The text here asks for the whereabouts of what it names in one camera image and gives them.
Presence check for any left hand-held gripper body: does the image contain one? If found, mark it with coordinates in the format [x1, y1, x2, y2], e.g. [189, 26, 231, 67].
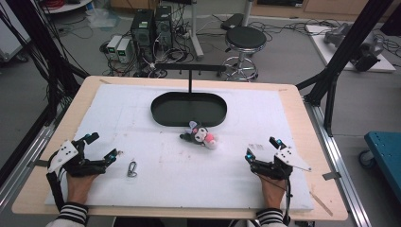
[46, 139, 108, 178]

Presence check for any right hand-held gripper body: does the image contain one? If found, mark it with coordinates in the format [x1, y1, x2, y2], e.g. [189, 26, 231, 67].
[251, 146, 313, 182]

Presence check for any small metal carabiner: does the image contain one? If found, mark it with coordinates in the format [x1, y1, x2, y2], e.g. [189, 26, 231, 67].
[127, 161, 139, 179]

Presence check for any black and pink plush toy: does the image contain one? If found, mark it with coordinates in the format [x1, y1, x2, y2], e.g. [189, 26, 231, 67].
[179, 120, 218, 150]

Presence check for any person's left hand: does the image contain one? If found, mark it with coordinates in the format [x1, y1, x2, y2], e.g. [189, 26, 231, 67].
[65, 173, 97, 206]

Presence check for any person's right hand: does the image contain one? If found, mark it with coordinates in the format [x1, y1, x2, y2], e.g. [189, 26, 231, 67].
[258, 174, 288, 210]

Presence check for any grey tape piece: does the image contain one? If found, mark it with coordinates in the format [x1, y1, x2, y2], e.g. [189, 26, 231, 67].
[322, 171, 342, 182]
[26, 159, 50, 168]

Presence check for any thin wooden stick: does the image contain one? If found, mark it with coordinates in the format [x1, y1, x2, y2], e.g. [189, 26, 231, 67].
[309, 190, 334, 218]

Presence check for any white foam board mat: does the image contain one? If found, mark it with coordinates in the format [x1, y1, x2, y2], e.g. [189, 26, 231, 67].
[44, 82, 315, 212]

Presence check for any white power supply box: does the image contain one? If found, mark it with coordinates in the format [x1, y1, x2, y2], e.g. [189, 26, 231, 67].
[115, 38, 133, 64]
[106, 34, 123, 61]

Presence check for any blue cart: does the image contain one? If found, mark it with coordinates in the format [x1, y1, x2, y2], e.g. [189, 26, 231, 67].
[358, 131, 401, 203]

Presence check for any white floor board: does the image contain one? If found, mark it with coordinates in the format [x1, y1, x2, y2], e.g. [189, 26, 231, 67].
[305, 24, 397, 74]

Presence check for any black round stool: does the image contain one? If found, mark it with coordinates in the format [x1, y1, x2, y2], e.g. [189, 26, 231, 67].
[219, 26, 268, 82]

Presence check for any black computer tower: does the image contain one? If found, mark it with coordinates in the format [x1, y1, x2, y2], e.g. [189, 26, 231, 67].
[130, 9, 156, 62]
[154, 5, 174, 52]

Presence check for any grey robot part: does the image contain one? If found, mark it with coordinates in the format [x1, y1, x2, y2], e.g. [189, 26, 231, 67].
[323, 22, 385, 73]

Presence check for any grey metal stand leg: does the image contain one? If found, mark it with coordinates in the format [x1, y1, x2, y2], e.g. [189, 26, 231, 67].
[188, 0, 205, 61]

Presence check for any white round table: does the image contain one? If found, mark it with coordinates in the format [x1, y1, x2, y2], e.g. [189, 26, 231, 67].
[40, 0, 93, 15]

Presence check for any white cabinet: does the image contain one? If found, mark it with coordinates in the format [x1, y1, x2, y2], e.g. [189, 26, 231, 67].
[0, 0, 32, 62]

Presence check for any aluminium frame rail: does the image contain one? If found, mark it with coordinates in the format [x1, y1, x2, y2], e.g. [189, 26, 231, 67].
[303, 99, 374, 227]
[0, 103, 72, 213]

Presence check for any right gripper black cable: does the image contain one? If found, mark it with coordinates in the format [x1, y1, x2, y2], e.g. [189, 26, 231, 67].
[282, 177, 293, 225]

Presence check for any tangle of floor cables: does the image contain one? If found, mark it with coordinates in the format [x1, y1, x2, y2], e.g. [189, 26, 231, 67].
[98, 6, 202, 79]

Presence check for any black metal frame post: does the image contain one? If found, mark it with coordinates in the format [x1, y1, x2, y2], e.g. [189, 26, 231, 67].
[0, 0, 90, 127]
[295, 0, 395, 137]

